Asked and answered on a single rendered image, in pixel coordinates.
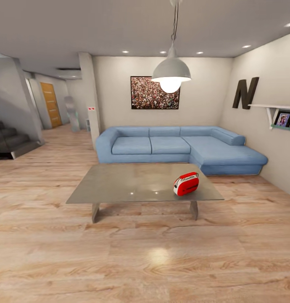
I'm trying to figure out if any radio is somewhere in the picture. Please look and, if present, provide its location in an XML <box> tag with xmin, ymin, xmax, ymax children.
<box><xmin>174</xmin><ymin>172</ymin><xmax>199</xmax><ymax>196</ymax></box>

